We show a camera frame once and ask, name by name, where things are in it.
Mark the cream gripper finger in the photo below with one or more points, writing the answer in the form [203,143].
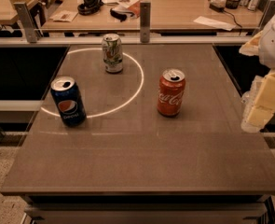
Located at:
[259,103]
[250,48]

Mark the red coke can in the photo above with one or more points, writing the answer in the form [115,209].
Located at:
[171,89]

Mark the white green soda can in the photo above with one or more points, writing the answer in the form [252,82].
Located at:
[112,53]

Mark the blue pepsi can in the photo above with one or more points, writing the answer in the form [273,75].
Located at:
[67,98]

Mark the white paper sheet right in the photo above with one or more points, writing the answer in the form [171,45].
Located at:
[214,23]

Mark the dark round cup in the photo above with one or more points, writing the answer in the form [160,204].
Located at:
[232,4]

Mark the magazine with papers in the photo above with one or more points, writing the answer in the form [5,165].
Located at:
[125,6]

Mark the black sunglasses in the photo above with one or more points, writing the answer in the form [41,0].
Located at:
[121,15]

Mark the wooden back desk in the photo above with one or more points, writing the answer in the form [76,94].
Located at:
[166,16]

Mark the black headphones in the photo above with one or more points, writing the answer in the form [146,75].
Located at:
[89,7]

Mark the small paper card left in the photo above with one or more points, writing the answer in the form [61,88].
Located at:
[64,16]

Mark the metal bracket right post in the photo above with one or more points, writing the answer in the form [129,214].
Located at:
[268,13]

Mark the metal bracket post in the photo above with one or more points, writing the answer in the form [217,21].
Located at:
[27,22]
[268,13]
[145,13]

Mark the black power adapter with cable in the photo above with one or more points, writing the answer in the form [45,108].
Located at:
[222,10]

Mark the metal bracket middle post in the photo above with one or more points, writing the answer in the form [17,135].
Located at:
[145,13]

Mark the metal bracket left post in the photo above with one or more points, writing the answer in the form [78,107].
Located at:
[27,22]

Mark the horizontal metal rail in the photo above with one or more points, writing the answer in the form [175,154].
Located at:
[97,40]

